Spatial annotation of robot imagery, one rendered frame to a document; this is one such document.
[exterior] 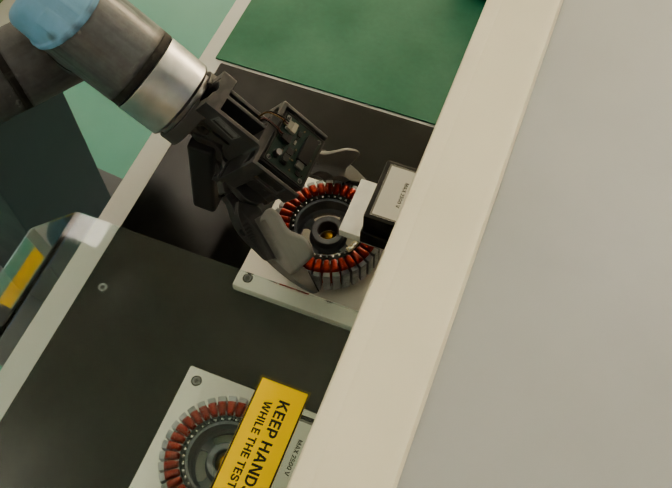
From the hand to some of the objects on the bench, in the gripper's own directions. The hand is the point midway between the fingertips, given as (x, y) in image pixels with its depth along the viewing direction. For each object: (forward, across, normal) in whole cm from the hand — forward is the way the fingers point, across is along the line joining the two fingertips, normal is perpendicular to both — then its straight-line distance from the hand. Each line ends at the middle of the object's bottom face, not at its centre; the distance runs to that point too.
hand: (336, 236), depth 78 cm
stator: (+1, 0, +2) cm, 2 cm away
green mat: (+21, +52, -9) cm, 57 cm away
